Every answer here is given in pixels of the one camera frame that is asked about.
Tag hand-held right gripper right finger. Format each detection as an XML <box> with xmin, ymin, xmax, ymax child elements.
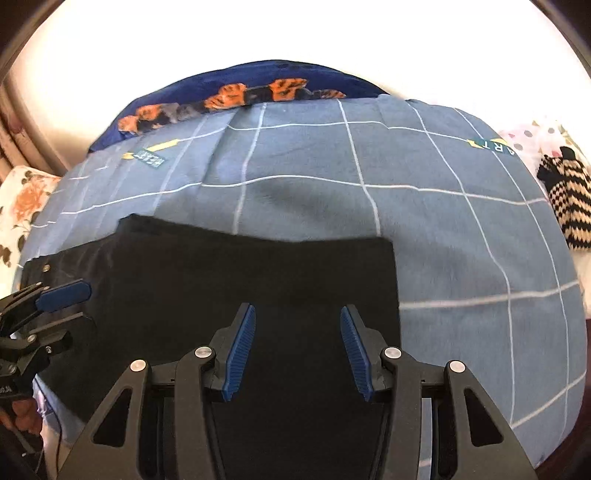
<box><xmin>340</xmin><ymin>305</ymin><xmax>539</xmax><ymax>480</ymax></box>

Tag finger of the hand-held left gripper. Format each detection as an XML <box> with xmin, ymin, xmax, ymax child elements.
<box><xmin>9</xmin><ymin>313</ymin><xmax>95</xmax><ymax>356</ymax></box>
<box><xmin>0</xmin><ymin>280</ymin><xmax>92</xmax><ymax>333</ymax></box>

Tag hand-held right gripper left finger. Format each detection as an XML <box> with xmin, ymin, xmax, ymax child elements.
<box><xmin>55</xmin><ymin>303</ymin><xmax>257</xmax><ymax>480</ymax></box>

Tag black pants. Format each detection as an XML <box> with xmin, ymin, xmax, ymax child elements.
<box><xmin>21</xmin><ymin>213</ymin><xmax>402</xmax><ymax>480</ymax></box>

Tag person's left hand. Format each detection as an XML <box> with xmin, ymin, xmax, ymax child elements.
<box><xmin>9</xmin><ymin>398</ymin><xmax>42</xmax><ymax>435</ymax></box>

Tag floral pillow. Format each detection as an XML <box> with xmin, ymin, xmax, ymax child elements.
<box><xmin>0</xmin><ymin>166</ymin><xmax>63</xmax><ymax>291</ymax></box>

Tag beige curtain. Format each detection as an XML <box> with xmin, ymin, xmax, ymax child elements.
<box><xmin>0</xmin><ymin>78</ymin><xmax>65</xmax><ymax>176</ymax></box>

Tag blue checked bedsheet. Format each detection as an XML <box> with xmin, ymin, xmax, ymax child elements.
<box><xmin>18</xmin><ymin>97</ymin><xmax>587</xmax><ymax>480</ymax></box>

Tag dark blue orange-print pillow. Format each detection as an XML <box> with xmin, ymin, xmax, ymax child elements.
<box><xmin>88</xmin><ymin>59</ymin><xmax>389</xmax><ymax>153</ymax></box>

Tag black and cream knit garment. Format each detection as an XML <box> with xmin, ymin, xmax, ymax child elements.
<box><xmin>537</xmin><ymin>147</ymin><xmax>591</xmax><ymax>252</ymax></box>

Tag white dotted cloth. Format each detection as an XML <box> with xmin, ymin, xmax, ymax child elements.
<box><xmin>499</xmin><ymin>120</ymin><xmax>591</xmax><ymax>324</ymax></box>

